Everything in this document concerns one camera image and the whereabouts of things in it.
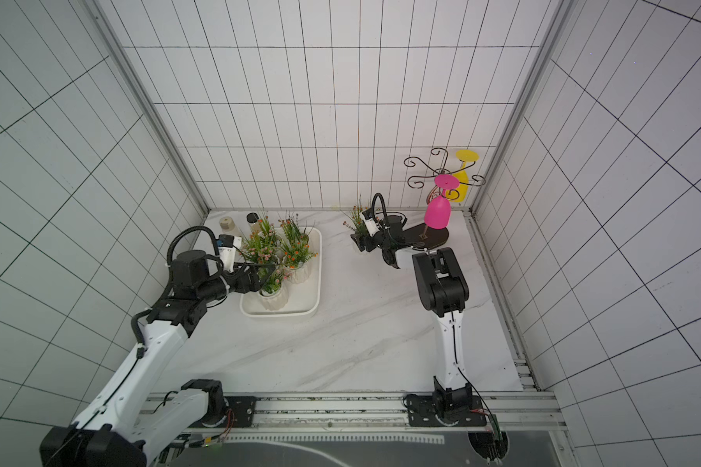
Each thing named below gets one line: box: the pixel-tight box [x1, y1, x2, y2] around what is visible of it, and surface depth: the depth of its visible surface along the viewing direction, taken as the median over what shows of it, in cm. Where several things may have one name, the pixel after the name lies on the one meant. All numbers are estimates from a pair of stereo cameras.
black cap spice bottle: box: [246, 212, 260, 232], surface depth 106 cm
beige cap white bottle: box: [219, 215, 239, 235], surface depth 105 cm
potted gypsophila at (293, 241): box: [277, 210, 316, 256], surface depth 100 cm
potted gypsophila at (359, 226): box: [342, 204, 372, 251], surface depth 101 cm
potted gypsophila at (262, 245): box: [239, 214, 282, 264], surface depth 93 cm
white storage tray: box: [239, 227, 324, 319], surface depth 94 cm
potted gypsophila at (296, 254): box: [280, 221, 320, 286], surface depth 97 cm
